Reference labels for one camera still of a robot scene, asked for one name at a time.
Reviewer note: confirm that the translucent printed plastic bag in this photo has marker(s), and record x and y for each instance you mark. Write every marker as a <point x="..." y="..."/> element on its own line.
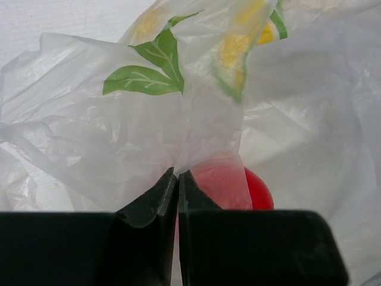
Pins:
<point x="291" y="88"/>

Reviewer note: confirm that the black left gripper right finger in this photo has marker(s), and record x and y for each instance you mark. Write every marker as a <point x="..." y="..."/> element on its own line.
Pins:
<point x="253" y="247"/>

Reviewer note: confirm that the red fake fruit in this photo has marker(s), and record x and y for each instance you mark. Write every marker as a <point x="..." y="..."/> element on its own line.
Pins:
<point x="231" y="185"/>

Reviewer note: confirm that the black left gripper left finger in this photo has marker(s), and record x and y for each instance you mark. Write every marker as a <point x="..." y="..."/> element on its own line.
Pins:
<point x="133" y="246"/>

